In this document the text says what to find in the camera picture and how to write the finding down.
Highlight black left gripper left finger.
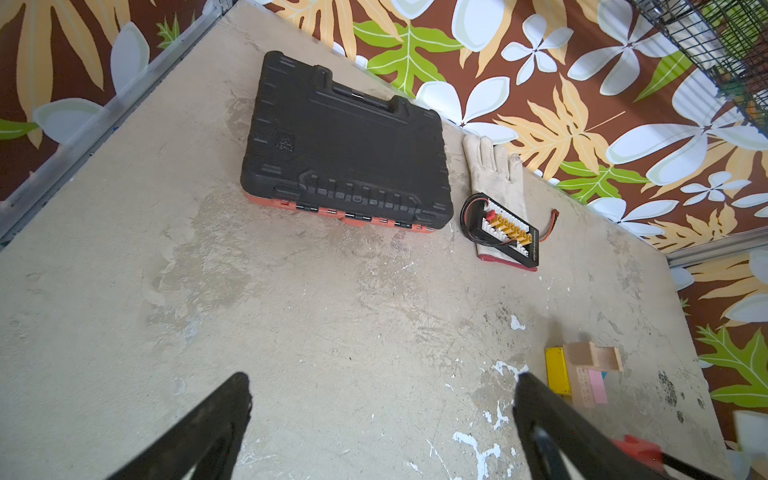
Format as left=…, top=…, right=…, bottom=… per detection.
left=110, top=372, right=252, bottom=479

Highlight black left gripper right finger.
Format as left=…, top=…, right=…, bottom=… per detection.
left=513, top=373, right=660, bottom=479

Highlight yellow square wood block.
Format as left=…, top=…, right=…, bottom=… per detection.
left=545, top=346, right=572, bottom=396

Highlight light pink wood block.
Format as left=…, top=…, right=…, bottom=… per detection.
left=588, top=370, right=608, bottom=405

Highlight natural wood arch block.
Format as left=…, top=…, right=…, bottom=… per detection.
left=564, top=341, right=623, bottom=372

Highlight red wood block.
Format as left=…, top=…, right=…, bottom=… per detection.
left=612, top=435, right=665, bottom=474

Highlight natural wood plank block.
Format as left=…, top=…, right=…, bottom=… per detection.
left=568, top=365, right=596, bottom=408

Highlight black charging board yellow connectors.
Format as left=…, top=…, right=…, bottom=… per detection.
left=459, top=193, right=559, bottom=271

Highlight white work glove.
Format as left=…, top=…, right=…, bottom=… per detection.
left=460, top=133, right=537, bottom=272

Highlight black and red tool case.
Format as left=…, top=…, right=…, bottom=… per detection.
left=240, top=51, right=453, bottom=232

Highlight aluminium frame post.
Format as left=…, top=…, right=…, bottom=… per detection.
left=1, top=1, right=234, bottom=245

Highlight black wire basket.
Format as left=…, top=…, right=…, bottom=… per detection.
left=633, top=0, right=767, bottom=134

